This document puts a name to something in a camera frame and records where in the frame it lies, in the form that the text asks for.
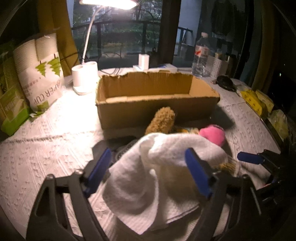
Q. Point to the brown fuzzy plush toy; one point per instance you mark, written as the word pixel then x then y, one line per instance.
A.
pixel 162 122

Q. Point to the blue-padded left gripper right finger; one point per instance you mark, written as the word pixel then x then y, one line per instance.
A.
pixel 215 186

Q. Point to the open cardboard box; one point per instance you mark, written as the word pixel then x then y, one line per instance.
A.
pixel 131 100

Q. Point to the yellow curtain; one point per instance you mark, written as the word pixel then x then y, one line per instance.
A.
pixel 53 17

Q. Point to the clear plastic water bottle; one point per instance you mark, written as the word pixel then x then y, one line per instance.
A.
pixel 201 53

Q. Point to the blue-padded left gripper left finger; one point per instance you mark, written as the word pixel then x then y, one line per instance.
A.
pixel 49 219

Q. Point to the white power strip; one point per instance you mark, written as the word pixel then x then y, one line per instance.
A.
pixel 163 68

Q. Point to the pink fuzzy plush toy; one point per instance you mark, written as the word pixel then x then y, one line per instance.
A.
pixel 214 134

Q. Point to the green paper cup pack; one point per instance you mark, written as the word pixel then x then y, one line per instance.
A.
pixel 14 106

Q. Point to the yellow plastic bag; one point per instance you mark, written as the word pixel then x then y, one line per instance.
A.
pixel 259 102

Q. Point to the black round pouch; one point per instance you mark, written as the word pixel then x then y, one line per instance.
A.
pixel 225 83

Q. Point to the white phone charger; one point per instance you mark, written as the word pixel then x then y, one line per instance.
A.
pixel 143 61

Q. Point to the small illustrated tissue pack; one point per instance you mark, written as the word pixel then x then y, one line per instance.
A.
pixel 180 129

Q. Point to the white embossed tablecloth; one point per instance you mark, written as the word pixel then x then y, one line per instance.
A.
pixel 61 140

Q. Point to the paper cup pack white bag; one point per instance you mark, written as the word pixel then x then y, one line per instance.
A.
pixel 39 71

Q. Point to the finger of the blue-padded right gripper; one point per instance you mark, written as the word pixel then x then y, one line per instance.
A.
pixel 248 157

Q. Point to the white perforated basket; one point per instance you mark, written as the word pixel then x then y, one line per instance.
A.
pixel 216 67

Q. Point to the white cloth towel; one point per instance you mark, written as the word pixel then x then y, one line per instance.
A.
pixel 150 186

